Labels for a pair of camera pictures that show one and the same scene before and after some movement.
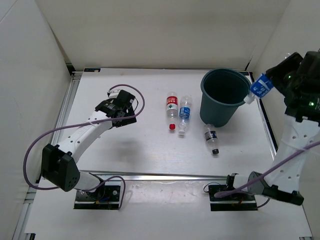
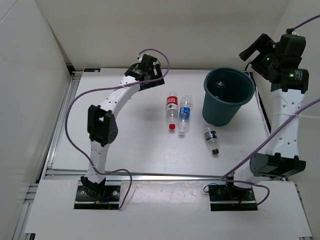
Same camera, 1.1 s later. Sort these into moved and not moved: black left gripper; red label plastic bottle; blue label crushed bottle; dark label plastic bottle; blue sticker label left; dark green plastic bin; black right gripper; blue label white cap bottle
Moved: blue label white cap bottle; black left gripper; black right gripper
Not moved: dark label plastic bottle; blue label crushed bottle; dark green plastic bin; blue sticker label left; red label plastic bottle
